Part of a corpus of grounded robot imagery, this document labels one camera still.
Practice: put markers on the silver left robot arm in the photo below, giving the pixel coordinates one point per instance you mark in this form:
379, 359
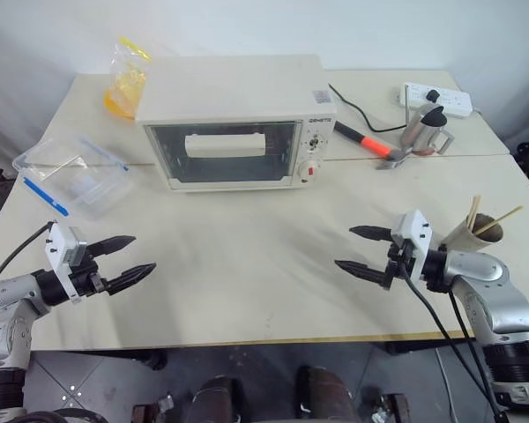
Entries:
9, 308

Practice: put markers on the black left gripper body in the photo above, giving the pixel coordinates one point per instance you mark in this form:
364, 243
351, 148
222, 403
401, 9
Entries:
88, 277

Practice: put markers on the black power plug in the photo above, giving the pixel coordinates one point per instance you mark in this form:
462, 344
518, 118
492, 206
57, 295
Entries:
433, 95

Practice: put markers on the clear blue-clip plastic container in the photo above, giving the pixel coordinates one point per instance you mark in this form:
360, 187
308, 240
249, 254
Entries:
75, 176

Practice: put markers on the dark rounded shape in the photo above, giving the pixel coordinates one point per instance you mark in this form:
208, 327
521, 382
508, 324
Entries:
216, 398
326, 394

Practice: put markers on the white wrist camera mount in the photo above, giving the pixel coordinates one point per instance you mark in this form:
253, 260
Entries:
416, 240
57, 255

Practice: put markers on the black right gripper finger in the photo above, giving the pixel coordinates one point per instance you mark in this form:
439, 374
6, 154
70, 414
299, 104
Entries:
361, 271
372, 233

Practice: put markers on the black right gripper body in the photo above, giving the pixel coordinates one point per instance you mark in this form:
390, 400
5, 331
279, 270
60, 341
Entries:
399, 264

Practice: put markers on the steel kettle with black lid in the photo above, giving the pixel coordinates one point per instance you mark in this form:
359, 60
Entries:
425, 130

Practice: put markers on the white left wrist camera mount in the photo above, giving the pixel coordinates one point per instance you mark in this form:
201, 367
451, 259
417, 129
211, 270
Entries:
57, 255

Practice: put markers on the clear yellow zip plastic bag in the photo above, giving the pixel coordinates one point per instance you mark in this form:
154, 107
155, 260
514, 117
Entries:
125, 83

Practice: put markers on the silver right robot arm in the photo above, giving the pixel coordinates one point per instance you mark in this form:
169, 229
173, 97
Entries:
498, 299

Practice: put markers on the brown paper cup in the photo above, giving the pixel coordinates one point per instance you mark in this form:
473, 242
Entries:
471, 240

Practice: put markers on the wooden chopstick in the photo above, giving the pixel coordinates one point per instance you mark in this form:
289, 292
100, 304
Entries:
498, 221
471, 213
476, 211

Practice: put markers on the white toaster oven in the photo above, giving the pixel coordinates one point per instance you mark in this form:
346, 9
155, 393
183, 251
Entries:
233, 101

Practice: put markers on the black knob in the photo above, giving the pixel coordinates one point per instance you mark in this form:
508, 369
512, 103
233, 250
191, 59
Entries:
316, 144

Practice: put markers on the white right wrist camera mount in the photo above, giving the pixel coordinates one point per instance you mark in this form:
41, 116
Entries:
416, 240

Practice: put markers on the white power strip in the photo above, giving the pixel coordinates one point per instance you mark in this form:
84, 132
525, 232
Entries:
449, 100

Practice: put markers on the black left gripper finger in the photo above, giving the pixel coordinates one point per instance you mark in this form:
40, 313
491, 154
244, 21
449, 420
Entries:
114, 244
130, 275

